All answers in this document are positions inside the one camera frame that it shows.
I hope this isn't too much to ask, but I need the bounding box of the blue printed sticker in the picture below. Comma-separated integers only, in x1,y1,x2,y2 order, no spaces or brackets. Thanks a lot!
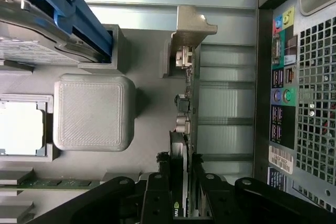
267,167,288,194

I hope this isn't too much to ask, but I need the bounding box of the white barcode label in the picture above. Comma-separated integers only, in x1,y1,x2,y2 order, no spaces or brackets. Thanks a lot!
268,145,295,175

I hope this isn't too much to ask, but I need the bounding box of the green RAM stick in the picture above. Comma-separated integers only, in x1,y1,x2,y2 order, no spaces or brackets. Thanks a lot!
16,178,102,189

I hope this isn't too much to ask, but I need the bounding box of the grey printed parts rack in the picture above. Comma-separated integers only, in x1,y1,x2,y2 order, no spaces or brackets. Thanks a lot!
0,23,257,224

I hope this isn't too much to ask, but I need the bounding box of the grey square printed block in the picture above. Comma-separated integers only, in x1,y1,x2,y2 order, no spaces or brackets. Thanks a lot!
53,73,137,153

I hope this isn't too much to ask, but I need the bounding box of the desktop computer rear panel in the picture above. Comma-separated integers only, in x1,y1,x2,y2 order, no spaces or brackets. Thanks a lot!
258,0,336,214

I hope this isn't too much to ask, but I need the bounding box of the CPU with silver lid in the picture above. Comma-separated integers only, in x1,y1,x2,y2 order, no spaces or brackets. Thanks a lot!
0,100,47,156

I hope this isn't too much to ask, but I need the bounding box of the hard disk in blue caddy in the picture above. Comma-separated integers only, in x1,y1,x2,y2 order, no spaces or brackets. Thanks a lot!
0,0,114,65

